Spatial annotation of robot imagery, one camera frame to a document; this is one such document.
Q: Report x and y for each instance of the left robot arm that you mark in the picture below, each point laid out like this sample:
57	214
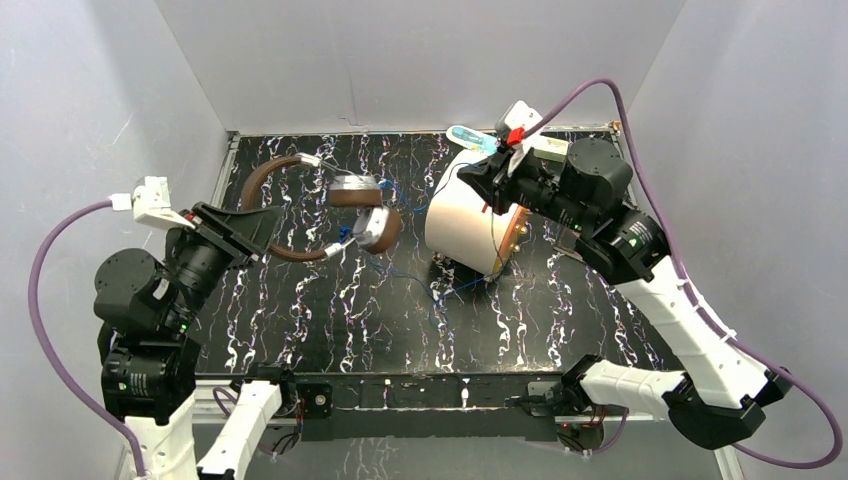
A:
148	376

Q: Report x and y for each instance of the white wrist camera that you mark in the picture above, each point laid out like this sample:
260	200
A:
517	130
150	205

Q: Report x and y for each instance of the dark book three days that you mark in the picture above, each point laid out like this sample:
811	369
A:
567	246

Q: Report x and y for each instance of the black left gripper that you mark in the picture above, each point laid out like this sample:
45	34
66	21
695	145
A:
221	232

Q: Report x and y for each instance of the small white green box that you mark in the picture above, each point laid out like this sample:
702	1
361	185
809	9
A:
551	149

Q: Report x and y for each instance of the brown silver headphones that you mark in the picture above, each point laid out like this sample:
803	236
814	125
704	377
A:
374	226

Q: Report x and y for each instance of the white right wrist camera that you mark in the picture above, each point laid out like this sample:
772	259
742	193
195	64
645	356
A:
517	130

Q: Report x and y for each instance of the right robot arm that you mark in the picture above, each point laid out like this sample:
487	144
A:
718	396

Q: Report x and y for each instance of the white cylindrical drum box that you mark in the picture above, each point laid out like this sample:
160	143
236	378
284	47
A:
461	227

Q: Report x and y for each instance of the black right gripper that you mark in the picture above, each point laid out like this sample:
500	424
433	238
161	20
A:
482	175

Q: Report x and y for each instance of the blue white blister pack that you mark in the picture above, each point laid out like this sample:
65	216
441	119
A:
473	140

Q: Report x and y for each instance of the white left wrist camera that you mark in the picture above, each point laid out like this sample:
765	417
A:
150	205

